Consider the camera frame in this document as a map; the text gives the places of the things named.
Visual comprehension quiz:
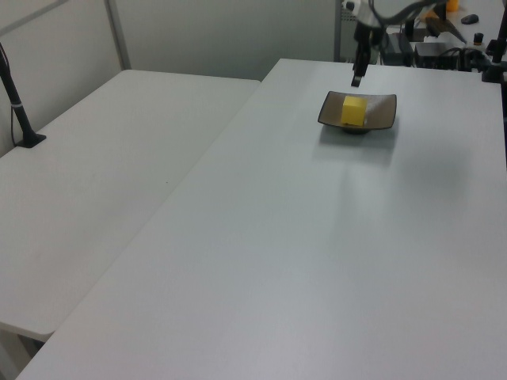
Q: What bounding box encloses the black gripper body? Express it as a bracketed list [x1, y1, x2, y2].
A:
[353, 21, 387, 52]

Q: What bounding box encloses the yellow cube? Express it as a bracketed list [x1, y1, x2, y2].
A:
[340, 94, 368, 128]

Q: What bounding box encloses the brown square ceramic plate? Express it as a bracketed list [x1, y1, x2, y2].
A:
[315, 89, 398, 136]

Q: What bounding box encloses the black electronics box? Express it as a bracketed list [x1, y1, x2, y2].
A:
[414, 41, 463, 69]
[384, 32, 414, 67]

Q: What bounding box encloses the grey perforated metal cabinet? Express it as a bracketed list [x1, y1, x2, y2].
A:
[334, 0, 360, 63]

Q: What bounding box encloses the brown slanted board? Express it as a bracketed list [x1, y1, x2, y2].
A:
[425, 17, 468, 43]

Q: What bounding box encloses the black metal equipment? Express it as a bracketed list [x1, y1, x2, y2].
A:
[461, 45, 494, 73]

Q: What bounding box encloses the white side table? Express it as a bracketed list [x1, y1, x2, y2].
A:
[0, 69, 262, 380]

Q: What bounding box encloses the black pole with white tie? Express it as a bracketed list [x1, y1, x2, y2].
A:
[0, 39, 48, 150]

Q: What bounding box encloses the grey robot arm cable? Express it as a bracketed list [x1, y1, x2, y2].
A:
[370, 0, 427, 23]

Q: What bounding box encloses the black clamped camera pole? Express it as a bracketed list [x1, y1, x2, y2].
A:
[481, 0, 507, 84]

